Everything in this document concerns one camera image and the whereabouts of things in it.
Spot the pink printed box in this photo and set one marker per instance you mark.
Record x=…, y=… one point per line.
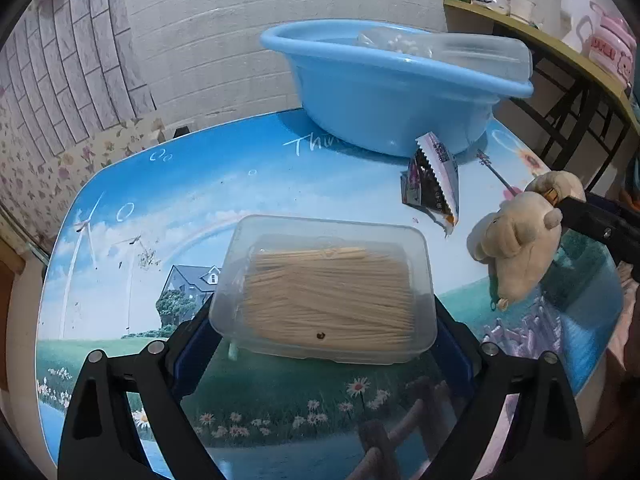
x=612, y=42

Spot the black wall plug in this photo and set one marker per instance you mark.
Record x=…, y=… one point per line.
x=181, y=132

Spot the blue plastic basin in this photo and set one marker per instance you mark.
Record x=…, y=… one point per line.
x=375, y=105

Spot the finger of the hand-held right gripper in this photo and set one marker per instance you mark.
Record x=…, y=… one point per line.
x=585, y=220

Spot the wide white cup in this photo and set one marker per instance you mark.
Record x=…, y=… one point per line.
x=523, y=7

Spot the clear box of toothpicks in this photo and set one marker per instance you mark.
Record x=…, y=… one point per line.
x=325, y=285

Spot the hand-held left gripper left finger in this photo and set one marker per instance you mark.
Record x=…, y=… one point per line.
x=195, y=365

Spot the white bag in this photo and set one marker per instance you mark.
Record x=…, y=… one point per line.
x=575, y=10

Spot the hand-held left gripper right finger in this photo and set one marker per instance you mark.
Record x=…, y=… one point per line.
x=457, y=355

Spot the yellow side table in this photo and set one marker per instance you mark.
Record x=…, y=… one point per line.
x=560, y=40

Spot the small snack sachet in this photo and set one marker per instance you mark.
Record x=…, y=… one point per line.
x=440, y=180

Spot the clear box of cotton swabs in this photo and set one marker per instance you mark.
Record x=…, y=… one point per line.
x=475, y=57

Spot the brown bear plush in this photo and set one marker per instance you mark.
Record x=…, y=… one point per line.
x=520, y=240

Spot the wooden door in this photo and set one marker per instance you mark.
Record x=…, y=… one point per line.
x=7, y=310

